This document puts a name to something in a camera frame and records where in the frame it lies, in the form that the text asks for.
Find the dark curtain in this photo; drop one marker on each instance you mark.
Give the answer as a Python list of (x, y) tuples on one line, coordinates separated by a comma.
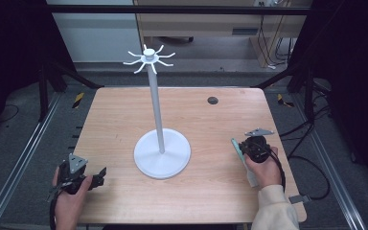
[(351, 64), (9, 48)]

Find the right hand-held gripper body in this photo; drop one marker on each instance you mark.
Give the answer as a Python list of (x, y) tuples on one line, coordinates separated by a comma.
[(258, 150)]

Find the person's right hand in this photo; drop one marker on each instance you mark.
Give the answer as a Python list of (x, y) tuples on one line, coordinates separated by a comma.
[(266, 172)]

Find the aluminium floor rail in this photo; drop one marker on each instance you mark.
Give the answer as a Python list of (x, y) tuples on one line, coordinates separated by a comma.
[(332, 166), (19, 163)]

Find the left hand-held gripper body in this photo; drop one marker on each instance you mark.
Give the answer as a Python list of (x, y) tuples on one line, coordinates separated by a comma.
[(72, 175)]

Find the black frame strut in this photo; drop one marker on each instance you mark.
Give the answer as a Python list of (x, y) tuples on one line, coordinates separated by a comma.
[(300, 80), (57, 76)]

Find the black horizontal frame bar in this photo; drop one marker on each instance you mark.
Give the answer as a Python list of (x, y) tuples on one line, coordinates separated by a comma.
[(172, 9)]

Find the white cabinet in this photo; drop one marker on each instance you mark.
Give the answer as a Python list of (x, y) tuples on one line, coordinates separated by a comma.
[(96, 35)]

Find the yellow black tape strip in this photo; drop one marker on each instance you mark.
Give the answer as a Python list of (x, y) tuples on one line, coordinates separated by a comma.
[(283, 100), (78, 100)]

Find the wooden desk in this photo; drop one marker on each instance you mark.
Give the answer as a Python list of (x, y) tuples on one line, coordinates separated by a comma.
[(204, 22)]

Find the white hook rack stand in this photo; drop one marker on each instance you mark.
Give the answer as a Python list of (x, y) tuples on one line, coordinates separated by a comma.
[(159, 140)]

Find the person's left hand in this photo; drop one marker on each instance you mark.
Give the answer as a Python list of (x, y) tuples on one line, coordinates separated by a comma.
[(70, 204)]

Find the teal and white cloth strip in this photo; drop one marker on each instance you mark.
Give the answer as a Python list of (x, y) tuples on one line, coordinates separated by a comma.
[(238, 151)]

